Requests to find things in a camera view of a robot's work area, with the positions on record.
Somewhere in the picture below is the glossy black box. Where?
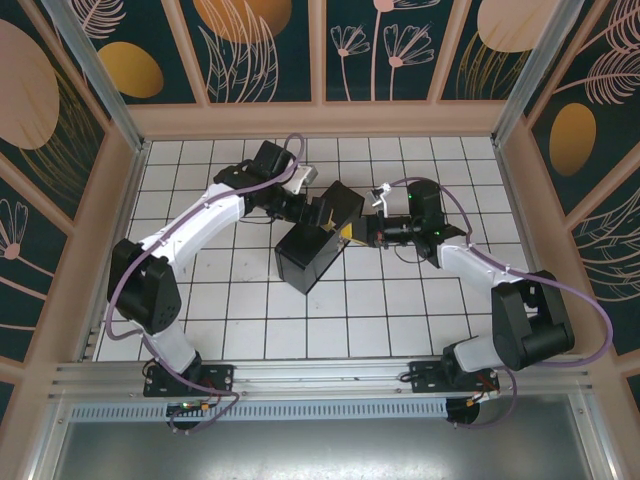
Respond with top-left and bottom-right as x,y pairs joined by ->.
273,180 -> 366,296

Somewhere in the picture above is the grey metal sheet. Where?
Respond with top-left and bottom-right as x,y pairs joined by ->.
49,392 -> 596,480

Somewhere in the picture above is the small green circuit board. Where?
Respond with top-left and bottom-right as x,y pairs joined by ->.
167,399 -> 214,417

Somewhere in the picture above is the aluminium mounting rail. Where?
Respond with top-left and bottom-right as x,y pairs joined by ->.
49,360 -> 594,396

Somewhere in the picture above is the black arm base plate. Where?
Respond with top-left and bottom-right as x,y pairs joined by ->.
143,363 -> 235,399
408,358 -> 501,394

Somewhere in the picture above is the aluminium frame post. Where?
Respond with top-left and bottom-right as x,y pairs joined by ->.
491,0 -> 599,147
42,0 -> 151,157

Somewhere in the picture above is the grey slotted cable duct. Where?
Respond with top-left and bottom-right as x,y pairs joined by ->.
69,399 -> 450,422

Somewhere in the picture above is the purple cable under base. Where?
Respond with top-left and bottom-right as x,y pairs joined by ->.
167,391 -> 242,435

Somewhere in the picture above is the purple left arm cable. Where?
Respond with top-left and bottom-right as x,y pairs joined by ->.
105,132 -> 307,342

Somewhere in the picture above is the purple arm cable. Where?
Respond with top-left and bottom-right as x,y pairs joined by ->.
384,177 -> 615,431
105,132 -> 307,342

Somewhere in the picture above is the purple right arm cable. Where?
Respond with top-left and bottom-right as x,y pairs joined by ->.
384,177 -> 615,431

